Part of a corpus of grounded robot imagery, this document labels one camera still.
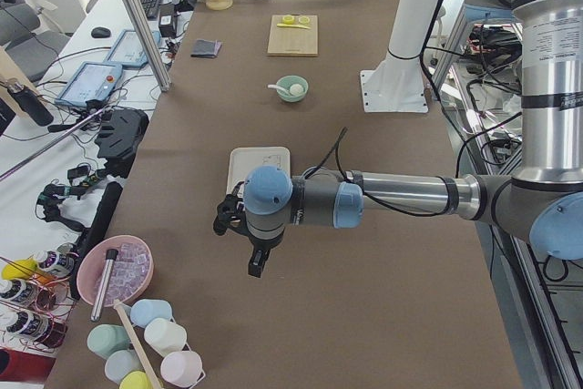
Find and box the white ceramic spoon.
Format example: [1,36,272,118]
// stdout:
[266,84,292,96]

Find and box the pink bowl with ice cubes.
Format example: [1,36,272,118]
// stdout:
[77,235,154,307]

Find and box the green ceramic bowl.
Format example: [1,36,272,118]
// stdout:
[276,75,309,103]

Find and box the white plastic tray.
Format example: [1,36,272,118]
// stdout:
[226,147,291,193]

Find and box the cream cup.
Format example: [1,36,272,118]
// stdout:
[144,318,187,357]

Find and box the light blue cup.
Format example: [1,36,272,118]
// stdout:
[130,299,173,328]

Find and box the pink cup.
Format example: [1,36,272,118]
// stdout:
[160,351,203,388]

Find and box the metal tube with black cap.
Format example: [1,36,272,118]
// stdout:
[90,249,118,322]

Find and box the black long bar device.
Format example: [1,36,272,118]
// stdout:
[69,182,123,301]

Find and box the wooden stick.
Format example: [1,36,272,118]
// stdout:
[113,300,163,389]

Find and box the yellow cup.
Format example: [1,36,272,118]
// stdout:
[119,371,153,389]

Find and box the pale blue cup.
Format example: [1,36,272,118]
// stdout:
[104,350,143,384]

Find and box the mint green cup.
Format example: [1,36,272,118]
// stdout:
[87,324,130,360]

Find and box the black controller device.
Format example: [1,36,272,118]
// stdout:
[95,108,149,178]

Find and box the dark folded cloth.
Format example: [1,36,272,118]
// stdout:
[190,39,222,58]

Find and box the wooden cutting board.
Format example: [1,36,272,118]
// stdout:
[267,15,319,56]

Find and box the yellow plastic knife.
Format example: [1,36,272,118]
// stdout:
[276,23,311,30]

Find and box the yellow lemon slice left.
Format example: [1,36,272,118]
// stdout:
[281,15,295,25]

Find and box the yellow lemon slice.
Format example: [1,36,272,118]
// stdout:
[298,15,311,26]
[281,15,295,25]

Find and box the yellow lemon slice right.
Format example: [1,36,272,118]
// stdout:
[298,15,311,26]

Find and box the blue teach pendant near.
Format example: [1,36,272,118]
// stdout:
[55,62,123,107]

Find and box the blue teach pendant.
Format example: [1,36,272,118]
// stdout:
[105,29,148,69]
[55,62,123,107]

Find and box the blue teach pendant far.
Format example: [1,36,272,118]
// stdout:
[105,29,148,69]

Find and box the black power adapter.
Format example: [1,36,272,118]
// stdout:
[159,15,178,38]

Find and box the black computer mouse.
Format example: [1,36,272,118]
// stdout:
[91,26,111,39]

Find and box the black bottle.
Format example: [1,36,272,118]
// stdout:
[7,81,54,127]

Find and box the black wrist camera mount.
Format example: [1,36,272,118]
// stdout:
[213,181,249,237]

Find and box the aluminium frame post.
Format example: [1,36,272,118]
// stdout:
[122,0,171,92]

